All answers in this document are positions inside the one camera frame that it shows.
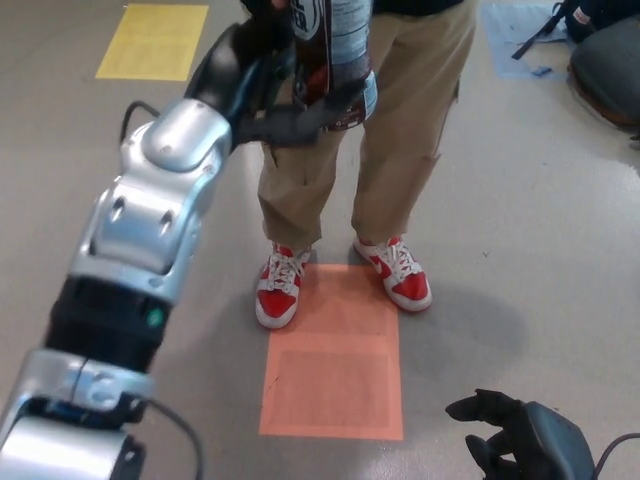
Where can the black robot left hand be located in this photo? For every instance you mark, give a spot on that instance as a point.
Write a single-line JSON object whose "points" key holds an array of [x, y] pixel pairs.
{"points": [[225, 65]]}

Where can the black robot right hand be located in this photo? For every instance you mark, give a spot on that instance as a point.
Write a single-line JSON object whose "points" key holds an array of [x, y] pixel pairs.
{"points": [[545, 445]]}

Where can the brown protein shake bottle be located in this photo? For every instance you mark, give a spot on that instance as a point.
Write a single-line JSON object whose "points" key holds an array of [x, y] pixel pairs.
{"points": [[345, 50]]}

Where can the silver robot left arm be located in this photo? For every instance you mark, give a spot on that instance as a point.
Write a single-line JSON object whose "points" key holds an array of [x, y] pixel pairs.
{"points": [[150, 215]]}

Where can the person's left red white sneaker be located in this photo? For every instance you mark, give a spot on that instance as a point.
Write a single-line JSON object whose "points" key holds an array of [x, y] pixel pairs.
{"points": [[407, 290]]}

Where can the person's red white sneaker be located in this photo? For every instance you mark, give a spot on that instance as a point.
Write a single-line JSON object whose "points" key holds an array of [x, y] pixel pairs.
{"points": [[275, 305], [407, 290]]}

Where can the person's right red white sneaker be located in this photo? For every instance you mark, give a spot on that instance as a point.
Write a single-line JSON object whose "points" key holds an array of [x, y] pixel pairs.
{"points": [[275, 305]]}

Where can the yellow paper sheet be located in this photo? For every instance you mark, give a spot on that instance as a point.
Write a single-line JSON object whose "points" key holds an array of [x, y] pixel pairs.
{"points": [[152, 42]]}

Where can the khaki cargo trousers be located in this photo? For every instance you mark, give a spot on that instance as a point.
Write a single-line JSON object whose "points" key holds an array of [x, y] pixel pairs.
{"points": [[400, 125]]}

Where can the orange paper sheet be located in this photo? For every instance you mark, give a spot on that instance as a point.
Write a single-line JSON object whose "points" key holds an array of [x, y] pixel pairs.
{"points": [[330, 380]]}

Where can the blue paper sheet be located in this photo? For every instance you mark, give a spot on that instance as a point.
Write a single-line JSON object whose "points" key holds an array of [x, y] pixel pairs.
{"points": [[515, 32]]}

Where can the blue tape scrap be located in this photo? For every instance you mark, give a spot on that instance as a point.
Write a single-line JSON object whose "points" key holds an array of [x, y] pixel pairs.
{"points": [[541, 71]]}

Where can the grey round cushion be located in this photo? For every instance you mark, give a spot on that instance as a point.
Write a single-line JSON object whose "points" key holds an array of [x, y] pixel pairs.
{"points": [[612, 80]]}

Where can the black backpack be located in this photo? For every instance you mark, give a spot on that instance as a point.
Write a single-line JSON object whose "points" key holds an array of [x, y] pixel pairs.
{"points": [[600, 17]]}

